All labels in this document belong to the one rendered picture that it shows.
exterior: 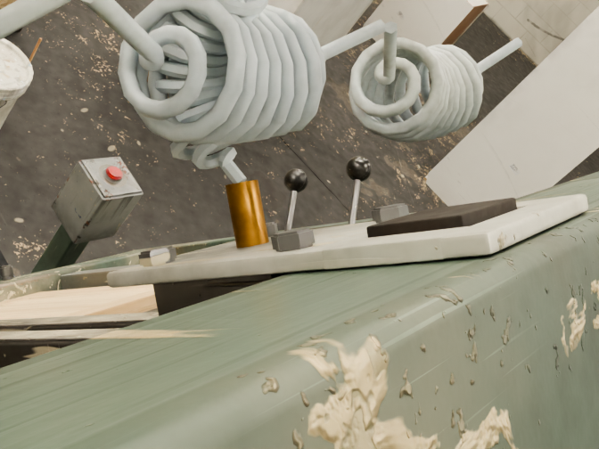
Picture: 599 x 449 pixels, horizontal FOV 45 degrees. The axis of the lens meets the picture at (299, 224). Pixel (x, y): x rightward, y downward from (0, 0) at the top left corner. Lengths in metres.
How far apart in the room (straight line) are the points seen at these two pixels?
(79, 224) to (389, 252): 1.54
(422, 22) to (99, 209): 4.54
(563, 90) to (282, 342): 4.40
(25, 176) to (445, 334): 2.85
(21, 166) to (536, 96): 2.91
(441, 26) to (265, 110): 5.60
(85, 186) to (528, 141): 3.34
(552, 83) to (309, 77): 4.22
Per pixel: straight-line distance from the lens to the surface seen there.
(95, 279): 1.43
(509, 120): 4.63
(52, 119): 3.29
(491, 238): 0.23
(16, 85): 2.79
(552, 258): 0.25
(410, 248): 0.24
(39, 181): 3.01
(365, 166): 1.07
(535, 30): 9.04
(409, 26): 6.01
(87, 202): 1.72
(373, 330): 0.16
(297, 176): 1.13
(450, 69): 0.50
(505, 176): 4.71
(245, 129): 0.33
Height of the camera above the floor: 2.04
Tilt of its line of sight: 34 degrees down
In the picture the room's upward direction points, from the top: 43 degrees clockwise
